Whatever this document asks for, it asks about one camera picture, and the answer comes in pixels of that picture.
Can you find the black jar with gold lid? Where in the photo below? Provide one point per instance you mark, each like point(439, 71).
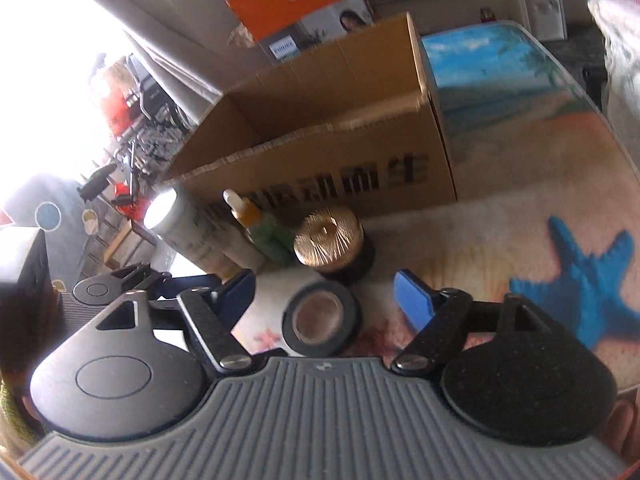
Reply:
point(325, 235)

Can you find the crumpled red bag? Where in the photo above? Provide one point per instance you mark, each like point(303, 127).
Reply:
point(125, 195)

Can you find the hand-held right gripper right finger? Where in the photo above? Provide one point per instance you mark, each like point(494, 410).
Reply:
point(415, 300)

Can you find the white bedding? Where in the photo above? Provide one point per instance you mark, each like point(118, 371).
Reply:
point(620, 50)

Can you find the black padded rest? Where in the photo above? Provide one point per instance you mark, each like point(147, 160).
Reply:
point(97, 180)

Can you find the folded wheelchair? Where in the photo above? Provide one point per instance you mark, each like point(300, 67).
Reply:
point(150, 105)

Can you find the brown cardboard box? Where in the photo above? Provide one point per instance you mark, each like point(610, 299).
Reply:
point(350, 170)

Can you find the grey dotted floor mat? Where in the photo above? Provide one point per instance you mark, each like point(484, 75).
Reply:
point(47, 215)

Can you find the small wooden stool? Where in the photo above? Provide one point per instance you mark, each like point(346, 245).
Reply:
point(125, 232)

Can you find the orange hanging bag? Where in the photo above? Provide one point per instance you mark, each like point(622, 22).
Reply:
point(117, 105)

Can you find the beige curtain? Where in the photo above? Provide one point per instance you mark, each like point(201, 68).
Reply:
point(165, 35)

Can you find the white pill bottle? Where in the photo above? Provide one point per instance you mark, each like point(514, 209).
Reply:
point(195, 237)

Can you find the green dropper bottle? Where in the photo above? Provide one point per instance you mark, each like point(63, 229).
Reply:
point(270, 240)

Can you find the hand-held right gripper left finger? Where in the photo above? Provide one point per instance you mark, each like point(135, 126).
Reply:
point(240, 292)

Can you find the white water dispenser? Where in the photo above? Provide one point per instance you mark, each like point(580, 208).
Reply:
point(540, 10)

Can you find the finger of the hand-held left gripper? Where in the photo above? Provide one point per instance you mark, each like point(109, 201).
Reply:
point(145, 275)

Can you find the black tape roll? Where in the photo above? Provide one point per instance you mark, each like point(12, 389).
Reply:
point(351, 320)

